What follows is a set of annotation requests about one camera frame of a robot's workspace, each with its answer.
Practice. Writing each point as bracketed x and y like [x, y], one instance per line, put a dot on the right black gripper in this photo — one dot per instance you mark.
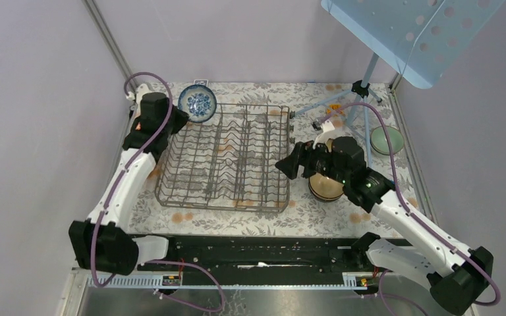
[302, 155]

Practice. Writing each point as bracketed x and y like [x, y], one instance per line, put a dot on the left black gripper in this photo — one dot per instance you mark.
[181, 118]

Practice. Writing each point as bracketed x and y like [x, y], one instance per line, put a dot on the brown floral bowl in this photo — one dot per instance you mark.
[324, 188]

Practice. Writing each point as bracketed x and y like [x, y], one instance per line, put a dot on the white blue floral bowl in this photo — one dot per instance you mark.
[199, 102]

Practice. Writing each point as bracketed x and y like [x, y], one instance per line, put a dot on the grey wire dish rack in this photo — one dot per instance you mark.
[228, 162]

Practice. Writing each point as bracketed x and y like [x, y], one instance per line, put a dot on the pale green bowl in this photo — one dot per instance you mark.
[385, 141]

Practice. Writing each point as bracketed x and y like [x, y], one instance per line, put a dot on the black patterned bowl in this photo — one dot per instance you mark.
[329, 145]

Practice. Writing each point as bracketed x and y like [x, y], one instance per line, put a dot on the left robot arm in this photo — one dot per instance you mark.
[101, 242]

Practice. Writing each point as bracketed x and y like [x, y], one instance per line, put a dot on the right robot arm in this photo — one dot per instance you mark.
[453, 273]

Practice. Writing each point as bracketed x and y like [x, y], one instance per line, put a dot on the playing card box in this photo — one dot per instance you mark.
[201, 82]

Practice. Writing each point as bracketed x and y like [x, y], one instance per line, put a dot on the orange butterfly toy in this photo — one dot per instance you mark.
[334, 109]

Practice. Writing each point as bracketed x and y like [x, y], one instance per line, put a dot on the blue music stand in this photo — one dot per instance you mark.
[418, 39]

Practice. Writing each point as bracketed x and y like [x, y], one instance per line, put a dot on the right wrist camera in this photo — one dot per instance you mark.
[328, 131]

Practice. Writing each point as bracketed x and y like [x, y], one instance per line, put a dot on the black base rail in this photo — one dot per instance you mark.
[262, 261]

